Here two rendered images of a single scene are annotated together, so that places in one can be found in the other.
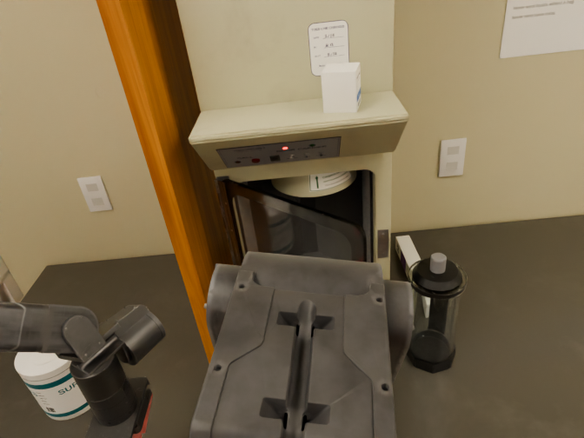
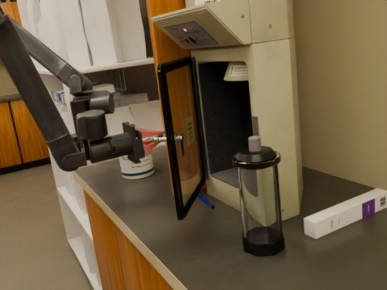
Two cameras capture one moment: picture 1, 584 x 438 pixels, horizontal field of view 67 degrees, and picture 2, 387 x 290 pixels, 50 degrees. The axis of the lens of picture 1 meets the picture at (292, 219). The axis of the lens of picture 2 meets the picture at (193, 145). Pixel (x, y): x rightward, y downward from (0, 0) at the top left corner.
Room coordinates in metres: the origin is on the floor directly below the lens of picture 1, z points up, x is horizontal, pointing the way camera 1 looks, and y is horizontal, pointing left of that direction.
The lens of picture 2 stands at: (0.08, -0.98, 1.44)
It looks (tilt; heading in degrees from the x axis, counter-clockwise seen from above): 14 degrees down; 61
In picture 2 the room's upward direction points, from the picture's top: 7 degrees counter-clockwise
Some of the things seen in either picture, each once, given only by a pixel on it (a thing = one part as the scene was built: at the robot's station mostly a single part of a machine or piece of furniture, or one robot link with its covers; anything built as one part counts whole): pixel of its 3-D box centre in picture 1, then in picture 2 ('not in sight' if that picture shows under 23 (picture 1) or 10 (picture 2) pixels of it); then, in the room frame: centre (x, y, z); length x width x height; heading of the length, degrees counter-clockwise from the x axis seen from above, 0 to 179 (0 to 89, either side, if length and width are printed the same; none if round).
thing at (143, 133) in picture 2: not in sight; (148, 140); (0.50, 0.01, 1.19); 0.09 x 0.07 x 0.07; 177
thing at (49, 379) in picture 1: (63, 372); (135, 156); (0.65, 0.52, 1.02); 0.13 x 0.13 x 0.15
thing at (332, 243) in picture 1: (295, 293); (184, 132); (0.61, 0.01, 1.19); 0.30 x 0.01 x 0.40; 46
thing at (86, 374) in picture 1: (102, 368); (82, 107); (0.42, 0.28, 1.27); 0.07 x 0.06 x 0.07; 145
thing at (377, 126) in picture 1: (299, 142); (196, 29); (0.66, -0.03, 1.46); 0.32 x 0.11 x 0.10; 87
